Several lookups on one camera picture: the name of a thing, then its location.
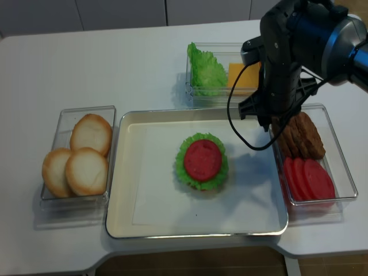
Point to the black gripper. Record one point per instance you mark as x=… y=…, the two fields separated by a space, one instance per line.
x=279 y=94

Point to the brown meat patty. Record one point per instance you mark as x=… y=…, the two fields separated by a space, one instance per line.
x=284 y=146
x=309 y=136
x=290 y=135
x=276 y=129

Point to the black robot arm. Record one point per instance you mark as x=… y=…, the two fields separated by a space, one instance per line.
x=300 y=41

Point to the flat yellow cheese slice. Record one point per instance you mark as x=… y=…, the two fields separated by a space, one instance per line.
x=248 y=79

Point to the clear plastic lettuce cheese container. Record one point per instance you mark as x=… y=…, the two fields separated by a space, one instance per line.
x=217 y=96

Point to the green lettuce in container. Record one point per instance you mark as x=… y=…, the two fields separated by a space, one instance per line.
x=205 y=69

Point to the green lettuce leaf on burger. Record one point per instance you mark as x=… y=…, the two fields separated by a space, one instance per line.
x=215 y=183

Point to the left red tomato slice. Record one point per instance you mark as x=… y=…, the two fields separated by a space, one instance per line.
x=287 y=166

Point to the middle red tomato slice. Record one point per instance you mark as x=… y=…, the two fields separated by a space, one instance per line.
x=300 y=180

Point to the clear plastic patty tomato container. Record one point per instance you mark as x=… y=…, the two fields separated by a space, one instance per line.
x=333 y=162

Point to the right red tomato slice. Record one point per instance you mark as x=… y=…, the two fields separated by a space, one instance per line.
x=317 y=181

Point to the red tomato slice on burger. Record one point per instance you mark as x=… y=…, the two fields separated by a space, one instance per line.
x=202 y=160

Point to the white metal serving tray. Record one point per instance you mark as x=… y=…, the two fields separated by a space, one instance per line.
x=148 y=201

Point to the back bun half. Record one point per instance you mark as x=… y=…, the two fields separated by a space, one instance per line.
x=92 y=131

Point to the bun half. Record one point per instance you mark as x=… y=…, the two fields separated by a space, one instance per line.
x=92 y=131
x=54 y=172
x=87 y=172

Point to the front bun half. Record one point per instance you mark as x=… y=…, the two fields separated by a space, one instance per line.
x=87 y=172

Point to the clear plastic bun container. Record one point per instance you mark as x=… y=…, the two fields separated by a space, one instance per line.
x=67 y=120

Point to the left bun half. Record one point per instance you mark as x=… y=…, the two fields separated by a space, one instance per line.
x=54 y=172

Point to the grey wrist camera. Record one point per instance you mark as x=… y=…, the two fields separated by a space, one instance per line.
x=253 y=51

